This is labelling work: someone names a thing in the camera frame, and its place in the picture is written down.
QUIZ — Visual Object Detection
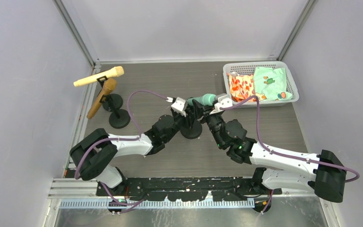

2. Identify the mint green microphone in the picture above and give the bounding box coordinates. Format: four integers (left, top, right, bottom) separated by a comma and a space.
187, 94, 216, 106

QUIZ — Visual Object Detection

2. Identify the black mic stand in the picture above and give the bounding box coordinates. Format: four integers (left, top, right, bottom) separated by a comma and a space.
109, 108, 130, 129
180, 118, 202, 140
97, 76, 123, 112

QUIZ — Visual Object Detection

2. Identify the beige microphone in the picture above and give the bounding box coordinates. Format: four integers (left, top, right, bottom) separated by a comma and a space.
73, 66, 124, 87

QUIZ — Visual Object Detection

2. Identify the gold microphone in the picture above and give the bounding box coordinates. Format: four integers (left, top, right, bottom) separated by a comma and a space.
86, 78, 117, 119

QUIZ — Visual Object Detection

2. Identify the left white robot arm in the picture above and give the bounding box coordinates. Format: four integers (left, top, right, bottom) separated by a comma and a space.
69, 111, 202, 189

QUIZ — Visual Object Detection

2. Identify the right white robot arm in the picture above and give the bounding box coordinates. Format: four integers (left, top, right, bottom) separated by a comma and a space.
195, 103, 347, 203

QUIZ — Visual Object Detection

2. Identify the orange patterned cloth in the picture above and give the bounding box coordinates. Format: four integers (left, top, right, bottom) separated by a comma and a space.
227, 72, 255, 102

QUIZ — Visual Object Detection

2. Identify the green patterned cloth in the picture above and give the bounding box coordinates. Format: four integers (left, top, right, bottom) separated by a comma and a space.
253, 67, 293, 101

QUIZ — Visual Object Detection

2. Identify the white plastic basket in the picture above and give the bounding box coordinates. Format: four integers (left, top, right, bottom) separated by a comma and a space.
223, 61, 299, 108

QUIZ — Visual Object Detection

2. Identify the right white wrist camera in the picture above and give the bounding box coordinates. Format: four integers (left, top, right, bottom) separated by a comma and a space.
209, 94, 233, 115

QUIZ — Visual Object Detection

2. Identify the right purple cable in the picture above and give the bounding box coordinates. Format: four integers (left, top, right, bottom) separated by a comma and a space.
220, 95, 360, 183

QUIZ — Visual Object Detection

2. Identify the purple cable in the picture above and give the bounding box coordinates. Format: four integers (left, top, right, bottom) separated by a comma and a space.
220, 95, 360, 183
74, 90, 174, 181

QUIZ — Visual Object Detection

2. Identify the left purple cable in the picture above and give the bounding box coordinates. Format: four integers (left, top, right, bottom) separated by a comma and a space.
74, 90, 174, 181

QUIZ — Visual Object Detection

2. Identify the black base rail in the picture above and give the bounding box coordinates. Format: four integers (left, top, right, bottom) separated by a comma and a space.
96, 176, 272, 202

